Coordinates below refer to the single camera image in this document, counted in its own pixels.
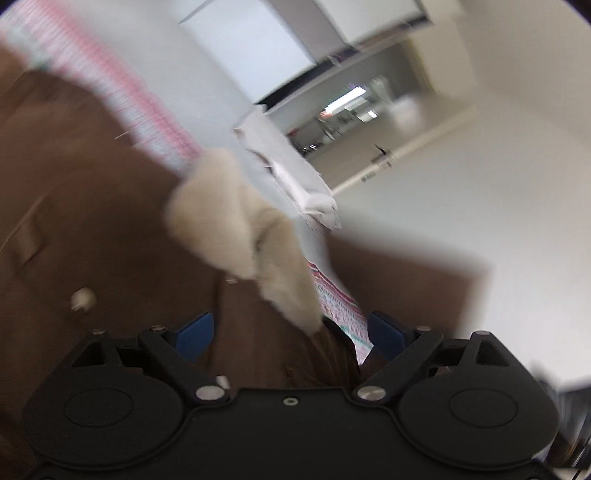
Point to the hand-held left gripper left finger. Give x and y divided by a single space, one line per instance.
196 334

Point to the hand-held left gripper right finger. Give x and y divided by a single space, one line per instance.
385 334

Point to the brown coat with cream fleece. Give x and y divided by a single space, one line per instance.
115 230

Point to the white cloth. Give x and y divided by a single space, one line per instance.
295 175

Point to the white door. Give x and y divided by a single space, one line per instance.
415 134

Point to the pink patterned blanket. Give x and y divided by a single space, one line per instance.
138 106

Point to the white and grey wardrobe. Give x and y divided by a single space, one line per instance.
258 46

